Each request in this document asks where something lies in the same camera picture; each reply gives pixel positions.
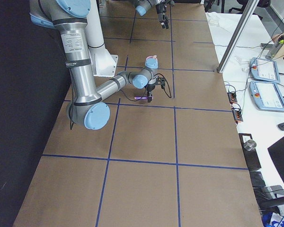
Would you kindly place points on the orange terminal block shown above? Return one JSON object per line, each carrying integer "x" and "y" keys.
{"x": 232, "y": 97}
{"x": 237, "y": 114}

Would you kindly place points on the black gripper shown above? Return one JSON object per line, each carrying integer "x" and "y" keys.
{"x": 150, "y": 89}
{"x": 160, "y": 10}

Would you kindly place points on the aluminium frame post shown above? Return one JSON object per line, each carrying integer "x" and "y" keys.
{"x": 244, "y": 19}

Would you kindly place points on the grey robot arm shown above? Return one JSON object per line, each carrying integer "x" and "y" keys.
{"x": 143, "y": 6}
{"x": 91, "y": 66}

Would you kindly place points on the lower teach pendant tablet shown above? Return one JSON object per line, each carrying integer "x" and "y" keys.
{"x": 267, "y": 96}

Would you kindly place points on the white desk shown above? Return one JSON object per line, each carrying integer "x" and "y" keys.
{"x": 262, "y": 125}

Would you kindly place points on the upper teach pendant tablet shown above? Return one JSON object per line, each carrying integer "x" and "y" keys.
{"x": 264, "y": 70}

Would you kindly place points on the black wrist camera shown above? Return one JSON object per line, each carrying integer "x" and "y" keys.
{"x": 160, "y": 81}

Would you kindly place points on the grey water bottle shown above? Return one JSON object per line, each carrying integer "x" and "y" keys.
{"x": 275, "y": 48}

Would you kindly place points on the upper orange terminal block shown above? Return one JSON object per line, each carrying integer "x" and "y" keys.
{"x": 232, "y": 97}

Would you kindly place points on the teach pendant tablet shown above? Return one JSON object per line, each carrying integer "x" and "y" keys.
{"x": 267, "y": 96}
{"x": 264, "y": 70}

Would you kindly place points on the lower orange terminal block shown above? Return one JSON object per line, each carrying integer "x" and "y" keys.
{"x": 237, "y": 114}

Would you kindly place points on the steel cup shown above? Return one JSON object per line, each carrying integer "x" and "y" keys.
{"x": 249, "y": 145}

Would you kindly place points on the pink mesh pen holder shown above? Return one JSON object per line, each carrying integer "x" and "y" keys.
{"x": 152, "y": 57}

